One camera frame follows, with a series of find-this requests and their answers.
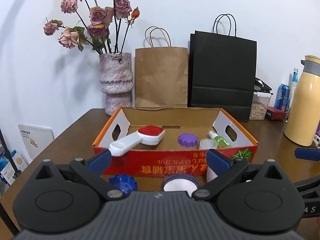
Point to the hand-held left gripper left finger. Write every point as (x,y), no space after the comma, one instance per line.
(100,161)

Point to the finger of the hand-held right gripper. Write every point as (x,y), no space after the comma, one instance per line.
(308,185)
(308,154)

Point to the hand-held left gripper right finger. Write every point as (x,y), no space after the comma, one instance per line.
(218,162)

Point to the white labelled plastic jar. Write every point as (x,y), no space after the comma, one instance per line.
(211,176)

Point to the white cylindrical cup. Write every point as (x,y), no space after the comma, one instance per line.
(208,144)

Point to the green spray bottle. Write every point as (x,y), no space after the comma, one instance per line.
(222,141)

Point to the blue plastic cap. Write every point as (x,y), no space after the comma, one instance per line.
(122,183)

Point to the purple plastic cap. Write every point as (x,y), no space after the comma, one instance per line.
(188,140)

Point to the red cardboard box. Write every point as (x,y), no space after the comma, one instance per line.
(175,163)

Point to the large blue-rimmed white lid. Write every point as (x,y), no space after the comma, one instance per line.
(180,185)

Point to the white red lint brush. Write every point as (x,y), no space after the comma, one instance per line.
(147,136)

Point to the yellow thermos jug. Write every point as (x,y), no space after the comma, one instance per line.
(303,107)

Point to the dark red small box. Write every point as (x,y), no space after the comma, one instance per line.
(275,113)

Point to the blue drink can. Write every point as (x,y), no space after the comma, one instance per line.
(282,97)

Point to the clear bottle blue cap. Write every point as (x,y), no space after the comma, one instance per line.
(293,90)

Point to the clear food container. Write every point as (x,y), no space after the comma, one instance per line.
(258,108)

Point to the white flat board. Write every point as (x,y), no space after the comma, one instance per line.
(35,140)

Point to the mottled pink ceramic vase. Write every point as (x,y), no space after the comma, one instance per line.
(116,80)

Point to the blue tissue packages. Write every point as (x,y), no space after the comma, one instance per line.
(11,167)

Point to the black paper bag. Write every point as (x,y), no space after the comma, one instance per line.
(222,72)

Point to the brown paper bag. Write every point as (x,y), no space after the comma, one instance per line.
(161,77)

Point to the black tripod leg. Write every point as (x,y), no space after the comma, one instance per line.
(6,220)

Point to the dried pink roses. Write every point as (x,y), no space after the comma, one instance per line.
(98,17)

